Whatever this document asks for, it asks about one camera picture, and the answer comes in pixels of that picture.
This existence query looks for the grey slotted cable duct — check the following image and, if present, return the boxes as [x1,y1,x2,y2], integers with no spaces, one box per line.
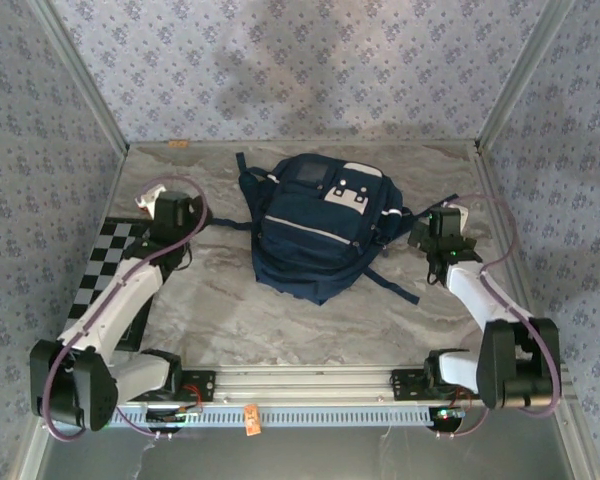
[109,405,474,429]

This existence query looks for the orange hanging tag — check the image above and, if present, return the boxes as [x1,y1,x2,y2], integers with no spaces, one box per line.
[243,403,262,436]

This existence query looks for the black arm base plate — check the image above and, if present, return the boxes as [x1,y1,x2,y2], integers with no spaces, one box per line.
[164,369,217,404]
[390,368,484,401]

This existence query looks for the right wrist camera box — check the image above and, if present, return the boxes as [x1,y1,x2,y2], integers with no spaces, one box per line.
[442,199,470,224]

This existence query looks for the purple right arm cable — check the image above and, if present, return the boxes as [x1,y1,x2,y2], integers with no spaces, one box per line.
[432,193,564,442]

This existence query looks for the navy blue student backpack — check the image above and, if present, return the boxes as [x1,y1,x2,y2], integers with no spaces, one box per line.
[211,152,421,306]

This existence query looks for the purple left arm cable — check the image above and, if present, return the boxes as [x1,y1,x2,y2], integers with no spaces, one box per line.
[42,175,210,442]

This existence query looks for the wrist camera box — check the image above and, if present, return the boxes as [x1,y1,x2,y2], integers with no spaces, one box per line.
[442,199,470,224]
[133,182,167,210]

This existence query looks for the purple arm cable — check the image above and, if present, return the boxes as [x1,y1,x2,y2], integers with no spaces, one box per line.
[42,175,210,442]
[432,193,564,442]

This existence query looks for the aluminium mounting rail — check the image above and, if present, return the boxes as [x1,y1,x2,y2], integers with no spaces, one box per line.
[37,364,579,404]

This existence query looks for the black grey chessboard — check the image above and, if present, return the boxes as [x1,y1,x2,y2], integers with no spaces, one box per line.
[62,216,154,351]

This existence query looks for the black controller board with wires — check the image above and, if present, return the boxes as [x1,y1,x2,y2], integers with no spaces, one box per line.
[427,405,469,434]
[146,407,204,434]

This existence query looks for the aluminium frame post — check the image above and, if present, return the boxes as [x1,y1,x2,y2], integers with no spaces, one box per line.
[474,0,576,151]
[29,0,131,156]

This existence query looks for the aluminium side rail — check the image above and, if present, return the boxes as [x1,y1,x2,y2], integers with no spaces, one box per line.
[472,144,551,364]

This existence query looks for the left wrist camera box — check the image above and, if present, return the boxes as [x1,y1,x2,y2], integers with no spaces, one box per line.
[133,182,167,210]

